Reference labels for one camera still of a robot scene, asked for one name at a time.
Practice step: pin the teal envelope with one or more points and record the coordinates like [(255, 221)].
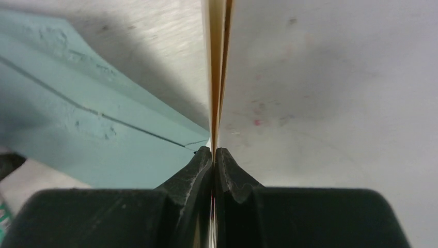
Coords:
[(66, 107)]

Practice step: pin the tan paper letter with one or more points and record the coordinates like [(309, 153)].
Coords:
[(217, 18)]

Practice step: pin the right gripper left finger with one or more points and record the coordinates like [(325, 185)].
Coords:
[(175, 214)]

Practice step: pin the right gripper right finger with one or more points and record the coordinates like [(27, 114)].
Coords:
[(252, 215)]

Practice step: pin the green white glue stick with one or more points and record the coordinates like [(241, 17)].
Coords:
[(5, 218)]

